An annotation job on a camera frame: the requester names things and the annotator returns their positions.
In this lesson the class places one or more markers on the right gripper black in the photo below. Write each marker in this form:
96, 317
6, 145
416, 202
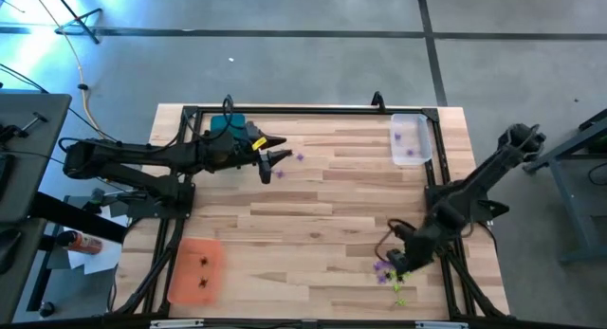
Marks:
417, 250

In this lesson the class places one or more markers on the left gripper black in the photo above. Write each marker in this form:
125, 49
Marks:
249, 153

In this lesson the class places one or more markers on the black plastic spider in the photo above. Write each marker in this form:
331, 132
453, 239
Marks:
203, 282
204, 261
389, 274

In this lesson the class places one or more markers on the purple plastic spider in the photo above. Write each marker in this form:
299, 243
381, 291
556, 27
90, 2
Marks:
299, 157
397, 136
280, 174
387, 267
383, 263
381, 279
378, 266
410, 152

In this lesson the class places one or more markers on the teal plastic bin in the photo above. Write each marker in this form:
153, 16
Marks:
223, 122

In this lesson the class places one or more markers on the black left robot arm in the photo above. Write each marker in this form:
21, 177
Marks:
142, 153

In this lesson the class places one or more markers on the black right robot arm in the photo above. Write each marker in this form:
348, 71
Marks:
479, 187

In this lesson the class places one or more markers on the yellow tape label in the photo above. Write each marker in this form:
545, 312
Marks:
259, 142

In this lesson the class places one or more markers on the black table clamp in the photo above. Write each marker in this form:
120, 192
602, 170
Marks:
378, 101
230, 101

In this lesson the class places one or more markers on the clear plastic bin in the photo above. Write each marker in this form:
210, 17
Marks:
412, 130

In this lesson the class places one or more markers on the orange plastic bin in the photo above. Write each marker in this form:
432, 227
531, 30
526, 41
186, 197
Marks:
189, 296

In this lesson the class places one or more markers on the black handheld tool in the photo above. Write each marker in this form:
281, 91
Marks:
96, 196

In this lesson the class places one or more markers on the white paper sheets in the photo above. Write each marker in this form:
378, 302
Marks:
106, 260

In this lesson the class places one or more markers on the black diagonal support bar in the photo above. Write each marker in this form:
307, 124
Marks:
80, 220

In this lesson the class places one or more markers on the orange spray can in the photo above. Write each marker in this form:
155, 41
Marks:
85, 243

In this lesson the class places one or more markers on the black tripod stand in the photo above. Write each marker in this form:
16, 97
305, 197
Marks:
92, 35

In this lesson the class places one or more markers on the grey side table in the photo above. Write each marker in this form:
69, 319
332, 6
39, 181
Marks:
33, 153

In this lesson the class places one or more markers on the black round knob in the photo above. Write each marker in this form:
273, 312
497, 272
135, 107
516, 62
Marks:
47, 310

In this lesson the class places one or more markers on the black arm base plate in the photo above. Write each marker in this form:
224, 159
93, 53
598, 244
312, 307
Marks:
467, 218
156, 211

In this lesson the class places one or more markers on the grey blue workbench frame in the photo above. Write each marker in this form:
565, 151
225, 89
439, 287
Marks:
569, 201

